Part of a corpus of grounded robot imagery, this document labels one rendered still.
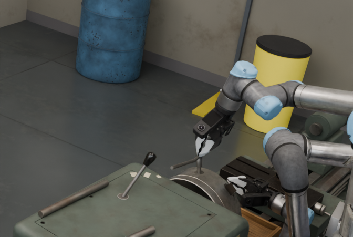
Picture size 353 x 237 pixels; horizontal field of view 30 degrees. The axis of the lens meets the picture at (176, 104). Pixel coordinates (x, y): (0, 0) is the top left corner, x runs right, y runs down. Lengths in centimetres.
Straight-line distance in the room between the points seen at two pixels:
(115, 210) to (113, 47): 397
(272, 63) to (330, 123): 217
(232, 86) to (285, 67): 340
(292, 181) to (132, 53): 391
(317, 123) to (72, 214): 161
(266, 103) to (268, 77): 351
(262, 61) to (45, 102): 182
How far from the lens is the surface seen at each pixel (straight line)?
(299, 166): 227
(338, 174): 341
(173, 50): 651
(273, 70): 541
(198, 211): 210
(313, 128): 328
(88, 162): 475
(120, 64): 599
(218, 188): 231
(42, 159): 474
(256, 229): 276
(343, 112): 193
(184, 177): 231
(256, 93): 196
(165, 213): 206
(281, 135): 235
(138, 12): 589
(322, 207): 288
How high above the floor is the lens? 240
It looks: 24 degrees down
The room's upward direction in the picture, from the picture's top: 10 degrees clockwise
